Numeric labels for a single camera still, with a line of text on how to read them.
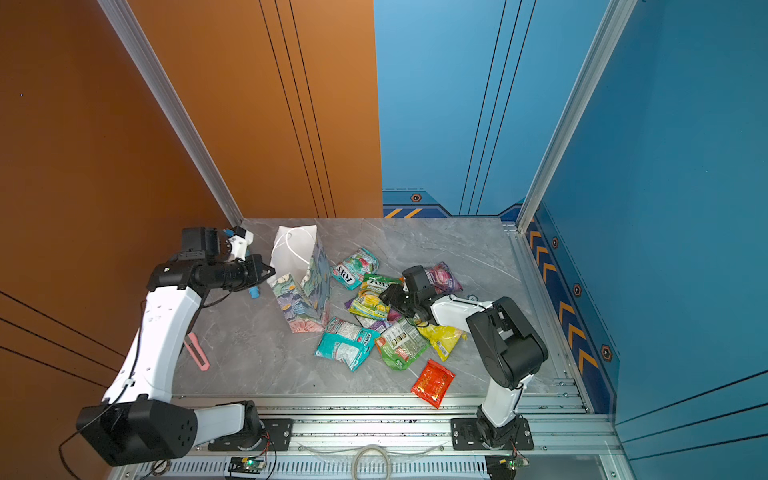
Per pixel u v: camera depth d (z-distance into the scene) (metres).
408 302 0.81
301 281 0.73
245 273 0.65
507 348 0.48
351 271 1.03
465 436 0.72
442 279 0.99
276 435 0.74
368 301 0.92
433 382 0.81
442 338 0.85
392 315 0.92
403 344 0.87
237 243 0.68
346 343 0.86
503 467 0.71
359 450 0.72
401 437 0.75
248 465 0.71
